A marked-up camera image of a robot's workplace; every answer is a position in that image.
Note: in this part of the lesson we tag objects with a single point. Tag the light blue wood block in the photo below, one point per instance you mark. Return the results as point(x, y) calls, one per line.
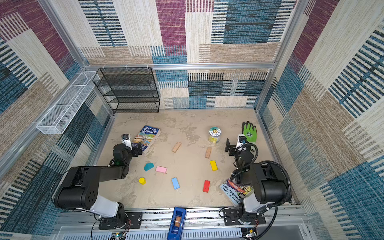
point(175, 183)

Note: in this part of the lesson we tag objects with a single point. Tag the green black work glove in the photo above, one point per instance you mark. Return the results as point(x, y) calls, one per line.
point(250, 131)

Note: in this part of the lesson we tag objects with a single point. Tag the yellow rectangular wood block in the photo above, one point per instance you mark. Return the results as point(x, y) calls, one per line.
point(214, 165)

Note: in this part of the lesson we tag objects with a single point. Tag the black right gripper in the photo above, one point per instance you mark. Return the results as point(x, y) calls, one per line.
point(233, 149)

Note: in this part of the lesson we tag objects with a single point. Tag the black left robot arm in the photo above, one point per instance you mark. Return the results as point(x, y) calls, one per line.
point(80, 188)

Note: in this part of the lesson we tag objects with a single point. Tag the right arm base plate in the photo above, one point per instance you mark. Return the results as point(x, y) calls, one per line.
point(233, 217)

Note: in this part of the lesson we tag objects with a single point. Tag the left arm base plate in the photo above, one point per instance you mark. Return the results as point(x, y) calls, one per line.
point(131, 220)

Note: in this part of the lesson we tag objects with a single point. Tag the sunflower seed can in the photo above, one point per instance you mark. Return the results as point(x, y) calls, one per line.
point(214, 135)

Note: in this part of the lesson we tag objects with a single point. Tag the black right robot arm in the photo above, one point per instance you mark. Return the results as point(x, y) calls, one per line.
point(260, 185)

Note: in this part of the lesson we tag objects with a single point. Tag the blue tool on rail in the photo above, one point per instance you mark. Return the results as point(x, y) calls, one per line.
point(177, 224)

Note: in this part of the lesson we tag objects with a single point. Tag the black wire mesh shelf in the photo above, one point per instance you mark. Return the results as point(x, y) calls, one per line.
point(128, 90)

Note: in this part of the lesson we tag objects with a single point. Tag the yellow wood cylinder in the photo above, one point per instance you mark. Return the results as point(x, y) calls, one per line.
point(142, 181)

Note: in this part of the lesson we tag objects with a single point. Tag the red wood block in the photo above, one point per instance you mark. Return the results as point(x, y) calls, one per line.
point(206, 186)

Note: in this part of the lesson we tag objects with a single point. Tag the natural wood block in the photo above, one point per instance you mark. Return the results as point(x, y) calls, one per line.
point(176, 147)
point(208, 152)

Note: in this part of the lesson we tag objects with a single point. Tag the teal wood block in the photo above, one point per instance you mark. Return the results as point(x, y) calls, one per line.
point(149, 166)

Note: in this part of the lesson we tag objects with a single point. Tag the blue treehouse paperback book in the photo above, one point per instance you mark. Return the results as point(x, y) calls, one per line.
point(146, 137)

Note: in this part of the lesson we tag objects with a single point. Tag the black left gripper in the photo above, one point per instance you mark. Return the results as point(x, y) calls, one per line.
point(136, 148)

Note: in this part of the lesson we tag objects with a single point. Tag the pink wood block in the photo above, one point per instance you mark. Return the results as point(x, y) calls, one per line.
point(161, 169)

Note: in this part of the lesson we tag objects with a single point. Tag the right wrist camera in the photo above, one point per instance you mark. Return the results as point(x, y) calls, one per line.
point(241, 143)

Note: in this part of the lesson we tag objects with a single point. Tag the white wire mesh basket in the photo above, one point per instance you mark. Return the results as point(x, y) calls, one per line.
point(60, 115)

